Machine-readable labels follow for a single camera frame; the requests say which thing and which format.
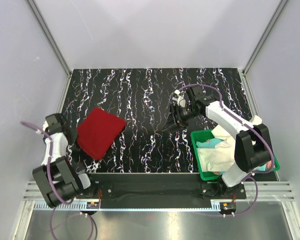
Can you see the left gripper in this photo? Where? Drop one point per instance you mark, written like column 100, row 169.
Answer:
column 74, row 136

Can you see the right controller box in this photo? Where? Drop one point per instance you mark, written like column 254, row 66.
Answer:
column 228, row 206

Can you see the controller box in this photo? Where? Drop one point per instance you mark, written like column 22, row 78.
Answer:
column 95, row 205
column 228, row 206

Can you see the cream white t shirt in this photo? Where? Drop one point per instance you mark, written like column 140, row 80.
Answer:
column 217, row 152

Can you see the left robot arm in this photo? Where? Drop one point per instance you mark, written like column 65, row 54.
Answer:
column 56, row 178

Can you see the aluminium front rail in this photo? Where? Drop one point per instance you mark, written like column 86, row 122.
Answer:
column 267, row 191

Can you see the grey slotted cable duct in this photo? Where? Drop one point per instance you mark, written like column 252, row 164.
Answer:
column 80, row 205

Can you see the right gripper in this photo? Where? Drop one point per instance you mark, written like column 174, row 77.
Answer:
column 170, row 121

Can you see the red t shirt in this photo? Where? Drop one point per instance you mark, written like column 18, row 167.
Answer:
column 98, row 131

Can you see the right aluminium frame post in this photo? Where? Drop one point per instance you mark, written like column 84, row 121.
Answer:
column 265, row 35

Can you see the pink t shirt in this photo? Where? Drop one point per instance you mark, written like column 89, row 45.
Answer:
column 268, row 165

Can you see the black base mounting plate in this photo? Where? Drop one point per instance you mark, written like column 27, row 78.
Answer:
column 161, row 189

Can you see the green plastic bin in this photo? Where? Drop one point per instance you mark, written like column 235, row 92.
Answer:
column 214, row 150

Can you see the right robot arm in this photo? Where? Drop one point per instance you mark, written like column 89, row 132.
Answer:
column 253, row 152

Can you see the aluminium frame post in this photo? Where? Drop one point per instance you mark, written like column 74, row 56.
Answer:
column 34, row 8
column 265, row 35

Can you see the left controller box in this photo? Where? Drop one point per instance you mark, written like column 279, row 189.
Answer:
column 95, row 205

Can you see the left aluminium frame post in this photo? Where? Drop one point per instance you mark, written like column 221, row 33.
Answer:
column 34, row 8

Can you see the teal t shirt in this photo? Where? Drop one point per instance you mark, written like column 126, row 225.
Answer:
column 210, row 143

